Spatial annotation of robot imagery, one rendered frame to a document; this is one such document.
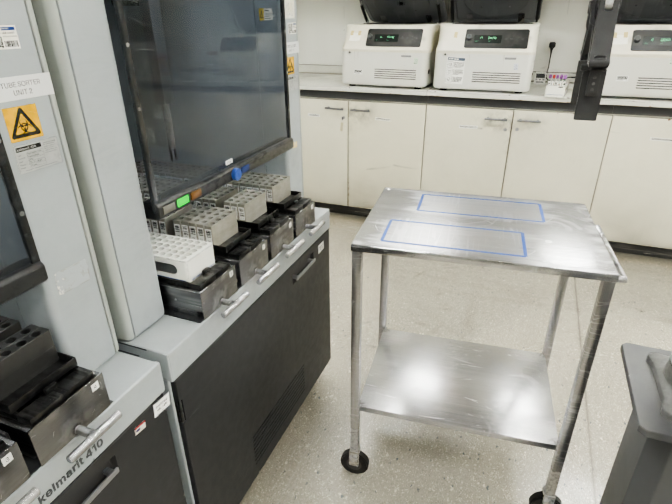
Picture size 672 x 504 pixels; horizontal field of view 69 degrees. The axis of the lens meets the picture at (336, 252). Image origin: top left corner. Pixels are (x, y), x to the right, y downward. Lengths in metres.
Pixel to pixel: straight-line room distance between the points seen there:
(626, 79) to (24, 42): 2.79
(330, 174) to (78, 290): 2.69
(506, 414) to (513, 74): 2.06
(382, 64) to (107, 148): 2.45
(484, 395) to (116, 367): 1.06
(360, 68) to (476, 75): 0.71
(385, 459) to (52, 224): 1.27
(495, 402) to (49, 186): 1.28
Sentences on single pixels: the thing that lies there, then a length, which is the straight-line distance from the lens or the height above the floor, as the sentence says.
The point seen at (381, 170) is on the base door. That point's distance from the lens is 3.33.
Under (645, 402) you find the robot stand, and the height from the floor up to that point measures 0.70.
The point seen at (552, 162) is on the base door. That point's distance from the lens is 3.17.
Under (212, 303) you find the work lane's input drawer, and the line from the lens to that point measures 1.10.
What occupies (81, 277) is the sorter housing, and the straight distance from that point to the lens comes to 0.94.
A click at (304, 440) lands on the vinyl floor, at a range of 1.81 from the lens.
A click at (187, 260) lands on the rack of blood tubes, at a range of 1.07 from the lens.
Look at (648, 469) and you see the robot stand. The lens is 1.15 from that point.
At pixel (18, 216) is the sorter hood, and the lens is 0.83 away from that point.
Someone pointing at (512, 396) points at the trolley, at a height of 0.28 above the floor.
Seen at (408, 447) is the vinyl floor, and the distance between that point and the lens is 1.80.
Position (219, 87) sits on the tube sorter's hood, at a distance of 1.18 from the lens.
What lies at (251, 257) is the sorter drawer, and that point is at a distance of 1.21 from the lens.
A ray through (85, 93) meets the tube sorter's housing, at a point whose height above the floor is 1.22.
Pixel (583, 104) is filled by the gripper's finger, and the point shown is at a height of 1.21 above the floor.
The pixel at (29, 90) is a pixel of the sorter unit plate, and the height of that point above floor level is 1.23.
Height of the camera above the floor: 1.33
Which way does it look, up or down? 26 degrees down
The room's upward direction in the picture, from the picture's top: straight up
